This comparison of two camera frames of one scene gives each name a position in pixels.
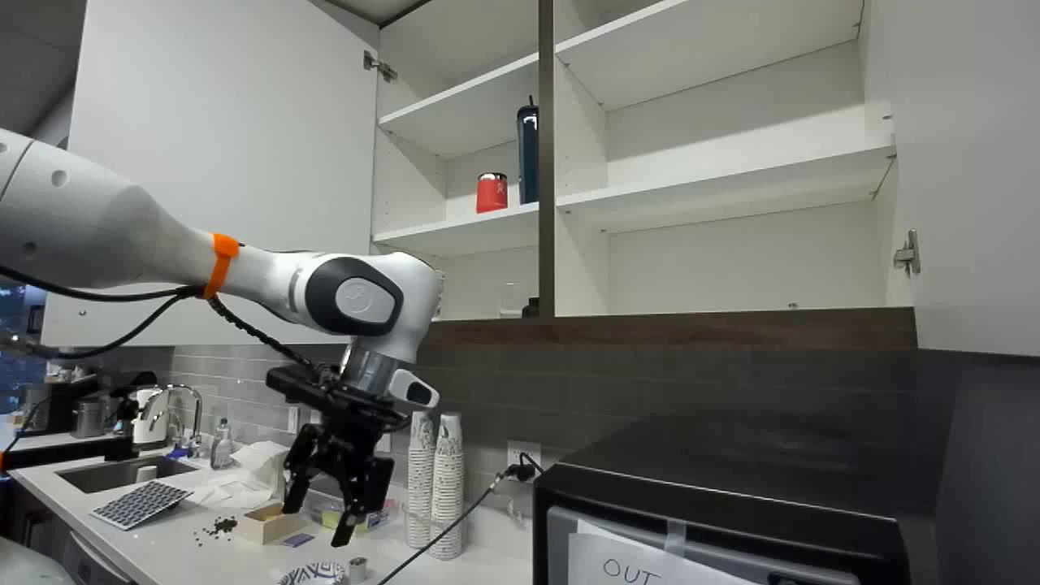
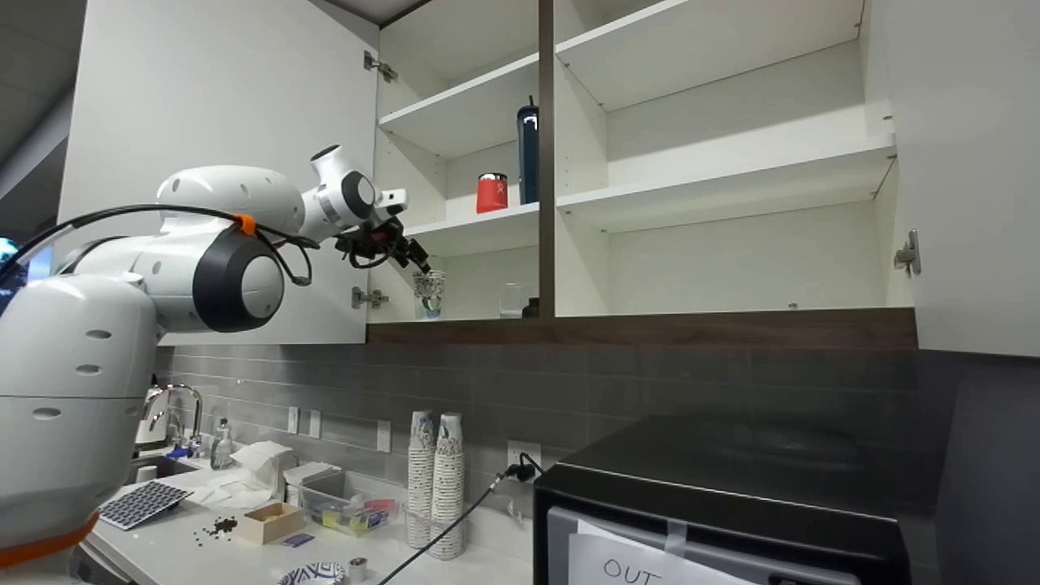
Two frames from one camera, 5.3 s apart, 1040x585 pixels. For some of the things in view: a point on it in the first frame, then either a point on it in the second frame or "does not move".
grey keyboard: [140, 504] does not move
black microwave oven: [750, 498] does not move
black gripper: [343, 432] → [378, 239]
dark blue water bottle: [526, 151] does not move
